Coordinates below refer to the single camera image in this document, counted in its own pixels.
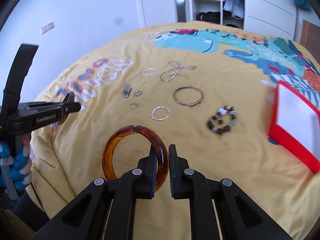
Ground thin gold bangle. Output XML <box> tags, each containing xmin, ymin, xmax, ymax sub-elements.
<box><xmin>172</xmin><ymin>86</ymin><xmax>204</xmax><ymax>107</ymax></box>

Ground black wrist strap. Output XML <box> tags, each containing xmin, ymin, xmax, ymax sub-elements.
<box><xmin>1</xmin><ymin>43</ymin><xmax>40</xmax><ymax>120</ymax></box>

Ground small silver twisted ring bracelet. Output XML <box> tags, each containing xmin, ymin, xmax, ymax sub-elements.
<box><xmin>142</xmin><ymin>67</ymin><xmax>158</xmax><ymax>78</ymax></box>

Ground teal curtain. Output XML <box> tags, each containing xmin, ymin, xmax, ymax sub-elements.
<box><xmin>293</xmin><ymin>0</ymin><xmax>311</xmax><ymax>11</ymax></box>

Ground wall light switch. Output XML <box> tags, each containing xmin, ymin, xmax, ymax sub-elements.
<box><xmin>41</xmin><ymin>22</ymin><xmax>55</xmax><ymax>35</ymax></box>

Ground blue white gloved hand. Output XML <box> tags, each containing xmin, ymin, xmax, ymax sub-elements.
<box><xmin>1</xmin><ymin>133</ymin><xmax>33</xmax><ymax>191</ymax></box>

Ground dark brown bangle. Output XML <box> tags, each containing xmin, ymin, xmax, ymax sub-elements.
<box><xmin>57</xmin><ymin>92</ymin><xmax>75</xmax><ymax>126</ymax></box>

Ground red white jewelry box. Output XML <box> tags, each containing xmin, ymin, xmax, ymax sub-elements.
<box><xmin>268</xmin><ymin>81</ymin><xmax>319</xmax><ymax>173</ymax></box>

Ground wooden headboard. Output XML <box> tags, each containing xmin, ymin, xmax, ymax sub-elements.
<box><xmin>300</xmin><ymin>20</ymin><xmax>320</xmax><ymax>63</ymax></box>

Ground white open wardrobe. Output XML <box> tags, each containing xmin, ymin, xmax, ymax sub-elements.
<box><xmin>185</xmin><ymin>0</ymin><xmax>297</xmax><ymax>40</ymax></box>

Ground silver chain necklace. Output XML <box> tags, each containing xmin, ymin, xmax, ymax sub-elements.
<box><xmin>159</xmin><ymin>60</ymin><xmax>198</xmax><ymax>83</ymax></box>

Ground brown white beaded bracelet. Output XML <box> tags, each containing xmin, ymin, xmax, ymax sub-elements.
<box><xmin>206</xmin><ymin>105</ymin><xmax>238</xmax><ymax>136</ymax></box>

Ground black folded clothes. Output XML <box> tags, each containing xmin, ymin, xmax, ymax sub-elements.
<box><xmin>196</xmin><ymin>10</ymin><xmax>232</xmax><ymax>24</ymax></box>

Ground amber translucent bangle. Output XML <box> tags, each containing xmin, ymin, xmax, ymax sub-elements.
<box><xmin>102</xmin><ymin>125</ymin><xmax>169</xmax><ymax>191</ymax></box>

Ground silver pendant charm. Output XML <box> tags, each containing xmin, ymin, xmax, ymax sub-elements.
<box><xmin>123</xmin><ymin>83</ymin><xmax>132</xmax><ymax>99</ymax></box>

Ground yellow dinosaur print duvet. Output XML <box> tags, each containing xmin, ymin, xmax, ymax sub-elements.
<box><xmin>27</xmin><ymin>21</ymin><xmax>319</xmax><ymax>239</ymax></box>

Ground white door with handle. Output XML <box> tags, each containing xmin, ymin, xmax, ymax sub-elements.
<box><xmin>142</xmin><ymin>0</ymin><xmax>177</xmax><ymax>27</ymax></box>

